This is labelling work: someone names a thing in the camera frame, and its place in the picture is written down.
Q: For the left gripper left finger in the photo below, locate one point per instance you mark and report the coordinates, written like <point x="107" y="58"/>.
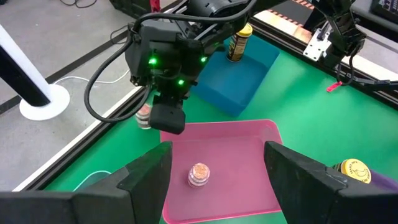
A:
<point x="93" y="205"/>

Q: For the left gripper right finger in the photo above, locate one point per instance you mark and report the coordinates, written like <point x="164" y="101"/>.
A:
<point x="311" y="193"/>

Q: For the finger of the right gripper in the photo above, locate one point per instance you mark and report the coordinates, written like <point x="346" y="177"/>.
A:
<point x="168" y="119"/>

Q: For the small pink spice jar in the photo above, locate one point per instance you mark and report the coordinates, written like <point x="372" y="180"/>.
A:
<point x="199" y="175"/>
<point x="143" y="114"/>

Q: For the yellow-lid dark spice bottle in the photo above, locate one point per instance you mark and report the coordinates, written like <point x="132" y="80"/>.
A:
<point x="237" y="46"/>
<point x="356" y="170"/>

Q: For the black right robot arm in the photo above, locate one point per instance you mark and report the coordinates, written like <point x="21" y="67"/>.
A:
<point x="217" y="7"/>

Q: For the small clear plastic container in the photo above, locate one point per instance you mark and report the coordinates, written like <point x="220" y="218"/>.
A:
<point x="93" y="180"/>

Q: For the red and black equipment case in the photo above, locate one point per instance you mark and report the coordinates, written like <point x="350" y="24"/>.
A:
<point x="130" y="6"/>

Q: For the teal blue box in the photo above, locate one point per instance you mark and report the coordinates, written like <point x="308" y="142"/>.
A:
<point x="230" y="84"/>

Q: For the purple cloth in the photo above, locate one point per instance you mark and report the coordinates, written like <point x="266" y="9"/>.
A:
<point x="385" y="182"/>

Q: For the pink plastic tray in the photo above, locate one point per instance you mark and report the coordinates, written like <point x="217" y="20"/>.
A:
<point x="236" y="155"/>

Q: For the white pole with round base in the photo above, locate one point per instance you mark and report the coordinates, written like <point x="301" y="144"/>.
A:
<point x="59" y="102"/>

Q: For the red tag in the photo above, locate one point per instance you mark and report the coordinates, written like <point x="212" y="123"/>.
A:
<point x="334" y="87"/>

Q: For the light wooden side board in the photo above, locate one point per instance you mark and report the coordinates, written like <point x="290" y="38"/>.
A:
<point x="280" y="25"/>

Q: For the grey desk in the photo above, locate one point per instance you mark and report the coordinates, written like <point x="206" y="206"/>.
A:
<point x="373" y="34"/>

